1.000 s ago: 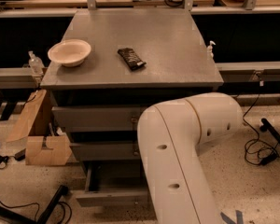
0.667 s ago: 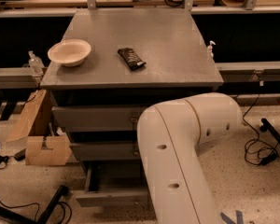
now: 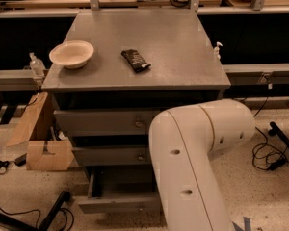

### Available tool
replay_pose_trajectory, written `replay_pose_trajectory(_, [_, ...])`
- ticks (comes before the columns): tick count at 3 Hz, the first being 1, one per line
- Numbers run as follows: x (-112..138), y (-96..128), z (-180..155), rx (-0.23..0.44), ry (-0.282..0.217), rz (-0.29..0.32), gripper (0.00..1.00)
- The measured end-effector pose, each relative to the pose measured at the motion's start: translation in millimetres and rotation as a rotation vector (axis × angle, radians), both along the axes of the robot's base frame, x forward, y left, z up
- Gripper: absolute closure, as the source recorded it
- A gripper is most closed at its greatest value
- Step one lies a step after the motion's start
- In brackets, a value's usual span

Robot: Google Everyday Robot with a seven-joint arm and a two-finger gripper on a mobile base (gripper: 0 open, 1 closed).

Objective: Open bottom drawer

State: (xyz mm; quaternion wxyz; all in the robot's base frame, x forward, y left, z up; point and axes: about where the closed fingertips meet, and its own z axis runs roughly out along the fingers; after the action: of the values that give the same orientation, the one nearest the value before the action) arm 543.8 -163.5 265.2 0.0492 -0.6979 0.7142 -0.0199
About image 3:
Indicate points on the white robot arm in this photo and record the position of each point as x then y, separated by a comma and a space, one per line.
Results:
180, 140

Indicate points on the grey middle drawer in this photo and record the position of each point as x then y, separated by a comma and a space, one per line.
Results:
111, 155

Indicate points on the black stand leg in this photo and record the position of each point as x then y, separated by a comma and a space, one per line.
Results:
7, 220
275, 130

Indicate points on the black stand leg left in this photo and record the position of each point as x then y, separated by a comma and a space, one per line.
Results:
7, 220

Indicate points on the grey bottom drawer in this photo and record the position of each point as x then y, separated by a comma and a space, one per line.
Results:
116, 189

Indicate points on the cardboard box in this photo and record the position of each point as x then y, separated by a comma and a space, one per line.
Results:
33, 130

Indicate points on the black snack packet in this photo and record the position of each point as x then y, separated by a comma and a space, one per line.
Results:
135, 60

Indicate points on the white pump bottle right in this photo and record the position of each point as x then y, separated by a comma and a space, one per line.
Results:
217, 49

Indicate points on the white bowl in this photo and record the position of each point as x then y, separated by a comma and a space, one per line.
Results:
72, 54

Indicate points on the grey drawer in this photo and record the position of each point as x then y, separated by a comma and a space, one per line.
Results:
111, 155
105, 122
116, 189

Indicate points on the black stand leg right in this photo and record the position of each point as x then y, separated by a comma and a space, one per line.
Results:
275, 130

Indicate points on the grey top drawer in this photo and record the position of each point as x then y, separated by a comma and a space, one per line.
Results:
105, 122

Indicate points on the grey drawer cabinet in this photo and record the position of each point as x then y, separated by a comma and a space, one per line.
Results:
184, 69

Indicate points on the clear sanitizer bottle left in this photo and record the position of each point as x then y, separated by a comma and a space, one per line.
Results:
36, 65

